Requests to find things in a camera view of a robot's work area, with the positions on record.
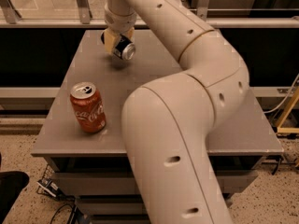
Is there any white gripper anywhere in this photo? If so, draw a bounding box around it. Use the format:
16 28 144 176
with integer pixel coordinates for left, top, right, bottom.
104 5 136 54

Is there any blue pepsi can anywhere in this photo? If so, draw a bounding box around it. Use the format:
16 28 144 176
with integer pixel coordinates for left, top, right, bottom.
101 32 135 61

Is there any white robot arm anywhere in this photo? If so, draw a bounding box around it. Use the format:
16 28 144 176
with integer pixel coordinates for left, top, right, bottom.
106 0 249 224

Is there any red coca-cola can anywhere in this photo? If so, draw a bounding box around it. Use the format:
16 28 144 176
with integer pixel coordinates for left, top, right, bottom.
70 82 106 133

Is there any grey drawer cabinet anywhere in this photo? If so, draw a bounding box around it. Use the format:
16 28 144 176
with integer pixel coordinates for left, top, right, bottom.
33 30 283 224

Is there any metal window railing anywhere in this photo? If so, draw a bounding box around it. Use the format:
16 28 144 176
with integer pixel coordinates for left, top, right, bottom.
0 0 299 29

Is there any black chair seat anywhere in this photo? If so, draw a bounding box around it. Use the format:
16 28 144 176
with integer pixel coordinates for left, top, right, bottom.
0 151 31 224

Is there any wire basket with items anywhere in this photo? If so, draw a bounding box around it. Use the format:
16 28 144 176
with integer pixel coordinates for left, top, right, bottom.
36 164 64 201

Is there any white cable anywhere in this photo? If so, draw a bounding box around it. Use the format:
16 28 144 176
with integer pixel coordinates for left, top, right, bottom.
263 73 299 115

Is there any black floor cable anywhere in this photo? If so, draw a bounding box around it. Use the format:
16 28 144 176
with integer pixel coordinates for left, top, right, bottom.
50 203 78 224

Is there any yellow metal frame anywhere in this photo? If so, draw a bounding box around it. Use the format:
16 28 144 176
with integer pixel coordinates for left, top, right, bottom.
275 88 299 134

